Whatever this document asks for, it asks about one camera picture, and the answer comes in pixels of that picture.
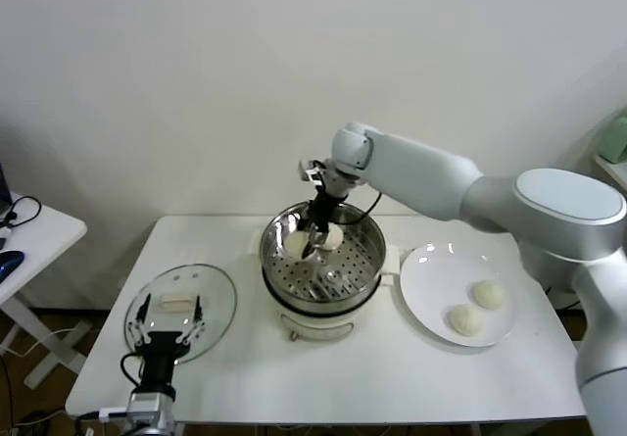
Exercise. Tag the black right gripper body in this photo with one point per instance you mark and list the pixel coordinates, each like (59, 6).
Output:
(325, 208)

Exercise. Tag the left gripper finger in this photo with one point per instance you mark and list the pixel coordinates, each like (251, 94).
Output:
(142, 311)
(198, 311)

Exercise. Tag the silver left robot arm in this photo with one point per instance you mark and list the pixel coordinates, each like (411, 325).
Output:
(147, 409)

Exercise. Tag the stainless steel steamer basket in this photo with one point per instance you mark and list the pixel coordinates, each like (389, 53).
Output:
(365, 259)

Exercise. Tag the white electric cooker pot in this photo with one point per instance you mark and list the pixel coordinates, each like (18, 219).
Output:
(318, 328)

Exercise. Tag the dark laptop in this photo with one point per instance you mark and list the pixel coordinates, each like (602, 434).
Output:
(3, 186)

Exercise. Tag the blue computer mouse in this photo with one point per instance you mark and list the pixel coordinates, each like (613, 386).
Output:
(10, 262)

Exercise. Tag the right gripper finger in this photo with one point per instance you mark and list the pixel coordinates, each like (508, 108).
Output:
(321, 240)
(306, 252)

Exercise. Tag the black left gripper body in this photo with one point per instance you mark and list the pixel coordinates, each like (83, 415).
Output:
(159, 362)

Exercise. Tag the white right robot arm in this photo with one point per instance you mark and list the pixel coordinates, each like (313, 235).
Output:
(426, 176)

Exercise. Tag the white round plate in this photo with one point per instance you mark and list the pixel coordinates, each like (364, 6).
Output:
(426, 279)

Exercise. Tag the white side table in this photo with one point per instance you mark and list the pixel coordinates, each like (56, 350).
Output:
(54, 230)

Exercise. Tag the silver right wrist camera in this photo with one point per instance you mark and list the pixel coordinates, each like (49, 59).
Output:
(309, 171)

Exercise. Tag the white steamed baozi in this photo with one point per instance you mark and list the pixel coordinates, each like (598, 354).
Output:
(295, 244)
(334, 237)
(464, 319)
(488, 294)

